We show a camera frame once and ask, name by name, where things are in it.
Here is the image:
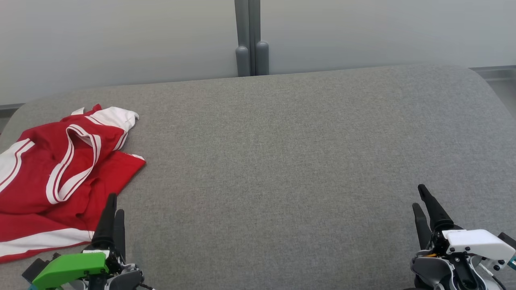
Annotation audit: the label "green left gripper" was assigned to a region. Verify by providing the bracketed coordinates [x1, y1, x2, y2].
[31, 193, 145, 290]

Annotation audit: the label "red white-trimmed basketball jersey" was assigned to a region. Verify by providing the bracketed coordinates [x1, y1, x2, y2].
[0, 104, 140, 216]

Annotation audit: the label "red shorts with white stripe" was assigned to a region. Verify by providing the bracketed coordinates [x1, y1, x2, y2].
[0, 150, 146, 264]

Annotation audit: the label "grey fabric sofa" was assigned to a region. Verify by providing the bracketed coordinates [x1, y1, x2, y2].
[0, 64, 516, 290]

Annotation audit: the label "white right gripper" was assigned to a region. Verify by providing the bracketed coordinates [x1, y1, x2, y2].
[412, 184, 516, 270]

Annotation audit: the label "grey partition post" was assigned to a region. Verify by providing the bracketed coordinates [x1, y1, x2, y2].
[234, 0, 270, 77]

